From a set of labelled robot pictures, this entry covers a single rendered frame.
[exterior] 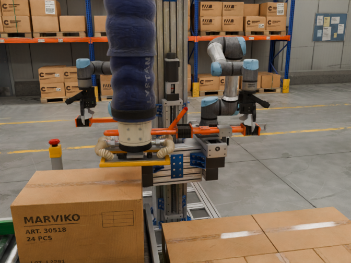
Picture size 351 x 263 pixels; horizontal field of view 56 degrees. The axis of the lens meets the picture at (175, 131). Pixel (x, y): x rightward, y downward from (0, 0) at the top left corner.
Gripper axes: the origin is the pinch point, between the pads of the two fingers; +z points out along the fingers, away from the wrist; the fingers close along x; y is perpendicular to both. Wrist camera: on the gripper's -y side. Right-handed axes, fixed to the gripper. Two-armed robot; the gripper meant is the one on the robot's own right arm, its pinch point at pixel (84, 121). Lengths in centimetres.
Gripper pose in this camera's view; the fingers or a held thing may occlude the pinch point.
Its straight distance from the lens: 198.0
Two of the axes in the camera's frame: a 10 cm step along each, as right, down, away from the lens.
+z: 0.0, 9.6, 2.8
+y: 10.0, -0.3, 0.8
